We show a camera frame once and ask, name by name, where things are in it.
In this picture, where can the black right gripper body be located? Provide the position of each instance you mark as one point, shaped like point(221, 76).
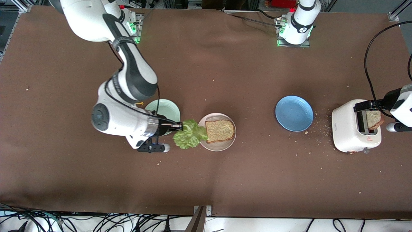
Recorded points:
point(164, 126)

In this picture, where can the grey metal camera pole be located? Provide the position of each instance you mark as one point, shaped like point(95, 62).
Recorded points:
point(196, 222)

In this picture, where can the beige plate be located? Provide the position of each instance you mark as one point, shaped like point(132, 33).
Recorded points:
point(219, 146)

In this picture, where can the aluminium frame profile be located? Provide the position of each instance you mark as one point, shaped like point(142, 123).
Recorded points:
point(394, 16)
point(25, 8)

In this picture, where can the brown tablecloth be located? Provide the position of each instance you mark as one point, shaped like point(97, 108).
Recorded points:
point(225, 64)

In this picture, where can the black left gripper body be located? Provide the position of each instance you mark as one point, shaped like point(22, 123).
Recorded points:
point(388, 98)

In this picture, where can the toasted brown bread slice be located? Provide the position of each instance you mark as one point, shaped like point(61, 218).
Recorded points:
point(374, 120)
point(220, 131)

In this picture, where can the green lettuce leaf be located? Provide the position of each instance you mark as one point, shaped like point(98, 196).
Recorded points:
point(190, 138)

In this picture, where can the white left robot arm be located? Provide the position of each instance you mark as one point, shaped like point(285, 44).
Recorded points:
point(301, 22)

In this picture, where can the blue plate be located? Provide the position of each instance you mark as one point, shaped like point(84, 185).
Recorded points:
point(294, 113)

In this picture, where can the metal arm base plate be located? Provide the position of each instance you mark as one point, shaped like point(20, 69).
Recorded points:
point(293, 46)
point(138, 29)

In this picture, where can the silver metal pole bracket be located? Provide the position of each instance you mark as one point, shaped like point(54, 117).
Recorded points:
point(208, 211)

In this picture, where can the mint green plate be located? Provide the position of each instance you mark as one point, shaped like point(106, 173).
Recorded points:
point(170, 109)

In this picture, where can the red box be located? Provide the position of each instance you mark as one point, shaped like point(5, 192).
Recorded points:
point(283, 3)

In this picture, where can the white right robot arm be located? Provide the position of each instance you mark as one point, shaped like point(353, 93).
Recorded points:
point(93, 19)

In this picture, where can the white toaster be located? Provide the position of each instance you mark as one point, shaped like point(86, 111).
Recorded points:
point(346, 132)

